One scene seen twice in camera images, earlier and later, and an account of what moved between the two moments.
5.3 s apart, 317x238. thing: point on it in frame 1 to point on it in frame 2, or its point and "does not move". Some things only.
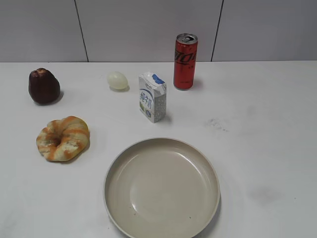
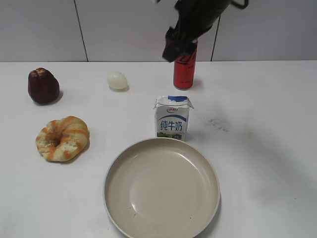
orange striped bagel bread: (63, 140) does not move
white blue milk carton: (152, 91) to (171, 114)
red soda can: (185, 53) does not move
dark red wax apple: (44, 87) does not move
